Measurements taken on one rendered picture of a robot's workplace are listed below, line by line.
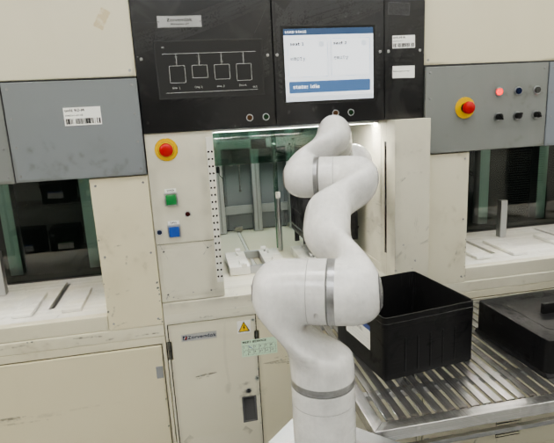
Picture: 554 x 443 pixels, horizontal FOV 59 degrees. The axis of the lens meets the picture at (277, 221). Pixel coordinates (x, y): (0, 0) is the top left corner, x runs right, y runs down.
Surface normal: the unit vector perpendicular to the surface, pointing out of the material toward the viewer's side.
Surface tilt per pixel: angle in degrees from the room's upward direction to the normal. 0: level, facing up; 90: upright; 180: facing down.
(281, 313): 95
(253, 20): 90
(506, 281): 90
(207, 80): 90
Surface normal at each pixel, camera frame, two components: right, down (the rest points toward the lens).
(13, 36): 0.18, 0.21
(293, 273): -0.15, -0.58
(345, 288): -0.17, -0.24
